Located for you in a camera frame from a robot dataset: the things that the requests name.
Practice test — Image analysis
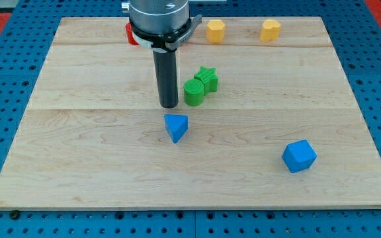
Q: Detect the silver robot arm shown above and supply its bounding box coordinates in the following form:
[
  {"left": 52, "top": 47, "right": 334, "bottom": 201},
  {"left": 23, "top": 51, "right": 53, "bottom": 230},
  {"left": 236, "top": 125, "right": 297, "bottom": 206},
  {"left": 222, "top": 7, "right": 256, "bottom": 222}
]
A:
[{"left": 122, "top": 0, "right": 202, "bottom": 108}]

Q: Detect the yellow hexagon block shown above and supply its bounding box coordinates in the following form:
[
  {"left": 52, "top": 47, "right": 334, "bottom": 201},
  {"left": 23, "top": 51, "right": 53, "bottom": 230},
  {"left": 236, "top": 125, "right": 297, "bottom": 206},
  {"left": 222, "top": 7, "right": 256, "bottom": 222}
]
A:
[{"left": 206, "top": 19, "right": 226, "bottom": 44}]

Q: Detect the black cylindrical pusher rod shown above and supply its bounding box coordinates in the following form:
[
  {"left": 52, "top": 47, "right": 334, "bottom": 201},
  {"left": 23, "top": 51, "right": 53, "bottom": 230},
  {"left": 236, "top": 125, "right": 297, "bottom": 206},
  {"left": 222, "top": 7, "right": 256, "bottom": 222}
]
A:
[{"left": 153, "top": 52, "right": 179, "bottom": 108}]

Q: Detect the green cylinder block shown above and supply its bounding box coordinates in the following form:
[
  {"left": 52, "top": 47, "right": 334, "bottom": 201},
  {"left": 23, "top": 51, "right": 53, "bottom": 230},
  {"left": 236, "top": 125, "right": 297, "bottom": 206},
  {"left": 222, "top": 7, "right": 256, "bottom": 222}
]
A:
[{"left": 183, "top": 79, "right": 204, "bottom": 106}]

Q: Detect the green star block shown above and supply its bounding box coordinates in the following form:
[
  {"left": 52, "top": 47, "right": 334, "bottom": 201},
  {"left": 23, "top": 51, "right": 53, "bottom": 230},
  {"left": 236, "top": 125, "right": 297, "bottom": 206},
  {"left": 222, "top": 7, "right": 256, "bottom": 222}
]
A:
[{"left": 194, "top": 66, "right": 218, "bottom": 95}]

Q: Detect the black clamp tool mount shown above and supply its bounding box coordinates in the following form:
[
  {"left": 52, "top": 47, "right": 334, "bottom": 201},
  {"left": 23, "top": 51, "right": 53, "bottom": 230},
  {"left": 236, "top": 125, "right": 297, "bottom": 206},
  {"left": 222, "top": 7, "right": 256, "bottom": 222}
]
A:
[{"left": 130, "top": 15, "right": 202, "bottom": 53}]

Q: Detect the wooden board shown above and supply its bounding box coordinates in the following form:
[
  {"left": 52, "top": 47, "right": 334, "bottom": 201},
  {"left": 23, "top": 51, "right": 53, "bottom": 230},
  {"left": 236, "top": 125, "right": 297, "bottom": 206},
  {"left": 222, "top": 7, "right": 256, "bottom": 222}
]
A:
[{"left": 0, "top": 17, "right": 381, "bottom": 211}]

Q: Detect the blue triangle block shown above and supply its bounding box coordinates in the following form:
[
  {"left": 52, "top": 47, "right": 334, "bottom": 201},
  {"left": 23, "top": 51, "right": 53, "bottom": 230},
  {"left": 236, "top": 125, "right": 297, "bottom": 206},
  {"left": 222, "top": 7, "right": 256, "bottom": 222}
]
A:
[{"left": 164, "top": 114, "right": 189, "bottom": 143}]

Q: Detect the red block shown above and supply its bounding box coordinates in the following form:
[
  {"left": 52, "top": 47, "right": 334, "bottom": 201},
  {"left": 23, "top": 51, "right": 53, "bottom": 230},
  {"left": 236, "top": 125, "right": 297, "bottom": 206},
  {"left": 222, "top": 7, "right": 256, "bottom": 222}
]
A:
[{"left": 125, "top": 22, "right": 138, "bottom": 45}]

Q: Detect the yellow heart block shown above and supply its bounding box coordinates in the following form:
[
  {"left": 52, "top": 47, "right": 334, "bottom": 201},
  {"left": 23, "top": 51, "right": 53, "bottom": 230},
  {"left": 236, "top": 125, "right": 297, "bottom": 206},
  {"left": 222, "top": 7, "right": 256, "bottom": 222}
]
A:
[{"left": 260, "top": 19, "right": 281, "bottom": 42}]

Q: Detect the blue cube block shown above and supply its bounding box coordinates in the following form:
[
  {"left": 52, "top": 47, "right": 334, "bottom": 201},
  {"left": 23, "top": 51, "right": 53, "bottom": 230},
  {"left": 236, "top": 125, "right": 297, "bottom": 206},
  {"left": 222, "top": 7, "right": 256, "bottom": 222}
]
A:
[{"left": 282, "top": 139, "right": 317, "bottom": 173}]

